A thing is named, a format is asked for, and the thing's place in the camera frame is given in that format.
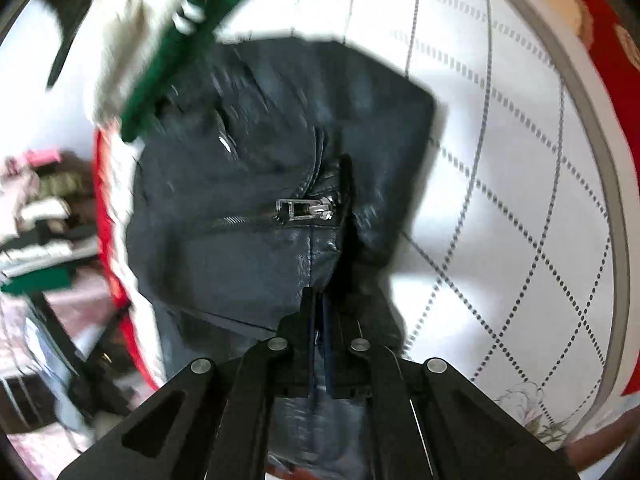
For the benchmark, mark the white quilted bedspread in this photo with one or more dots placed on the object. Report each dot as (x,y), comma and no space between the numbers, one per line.
(500,170)

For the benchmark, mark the black cap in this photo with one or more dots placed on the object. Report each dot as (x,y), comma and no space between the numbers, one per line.
(67,10)

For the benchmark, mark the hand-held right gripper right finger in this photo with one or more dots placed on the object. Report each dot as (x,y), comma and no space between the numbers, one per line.
(330,330)

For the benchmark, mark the black leather jacket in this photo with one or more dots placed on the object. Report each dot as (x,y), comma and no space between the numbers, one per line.
(240,220)

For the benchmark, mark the green white striped garment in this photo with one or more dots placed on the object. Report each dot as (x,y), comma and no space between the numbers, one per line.
(185,20)

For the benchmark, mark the pile of folded clothes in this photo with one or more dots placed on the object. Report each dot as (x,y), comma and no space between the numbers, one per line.
(45,220)

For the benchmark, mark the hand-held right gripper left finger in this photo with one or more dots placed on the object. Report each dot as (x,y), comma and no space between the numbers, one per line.
(305,320)

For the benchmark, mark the red patterned blanket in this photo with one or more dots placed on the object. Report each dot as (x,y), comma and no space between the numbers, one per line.
(607,50)

